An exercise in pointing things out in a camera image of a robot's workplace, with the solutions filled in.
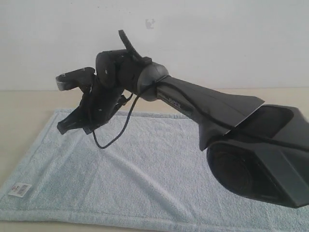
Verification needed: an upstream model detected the white barcode label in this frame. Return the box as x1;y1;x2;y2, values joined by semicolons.
8;182;32;198

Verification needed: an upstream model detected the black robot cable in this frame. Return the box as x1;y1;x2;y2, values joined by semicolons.
85;29;160;149

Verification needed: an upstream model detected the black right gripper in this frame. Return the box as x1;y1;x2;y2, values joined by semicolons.
57;76;124;135

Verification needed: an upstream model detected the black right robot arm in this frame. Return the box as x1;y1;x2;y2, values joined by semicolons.
56;50;309;208

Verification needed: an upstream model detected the light blue terry towel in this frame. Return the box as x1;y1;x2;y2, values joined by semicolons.
0;109;309;232

